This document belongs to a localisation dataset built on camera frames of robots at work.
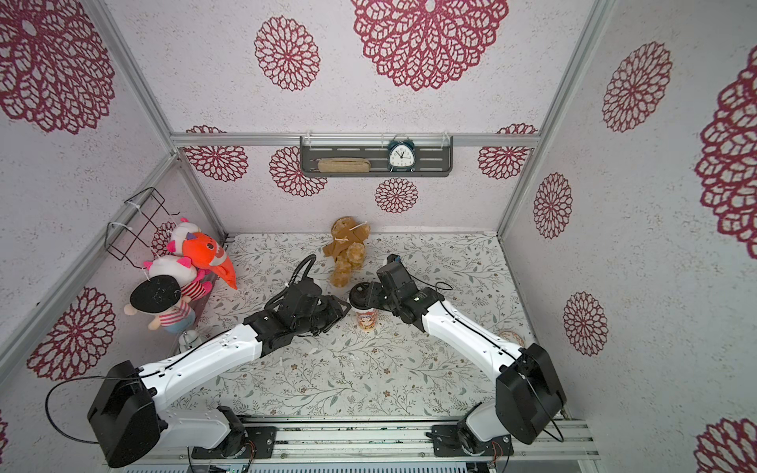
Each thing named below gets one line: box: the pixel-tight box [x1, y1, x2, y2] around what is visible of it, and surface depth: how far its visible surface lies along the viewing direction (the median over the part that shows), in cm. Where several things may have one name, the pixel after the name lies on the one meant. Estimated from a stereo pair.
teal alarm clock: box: [387, 135, 416, 174], surface depth 92 cm
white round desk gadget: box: [178, 329, 203, 352], surface depth 81 cm
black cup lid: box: [348, 281, 372, 311], surface depth 84 cm
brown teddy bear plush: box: [322, 215, 371, 288], surface depth 109 cm
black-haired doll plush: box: [123, 274, 207, 335], surface depth 81 cm
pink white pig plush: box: [142, 217, 207, 288], surface depth 87 cm
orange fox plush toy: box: [182, 231, 239, 290], surface depth 90 cm
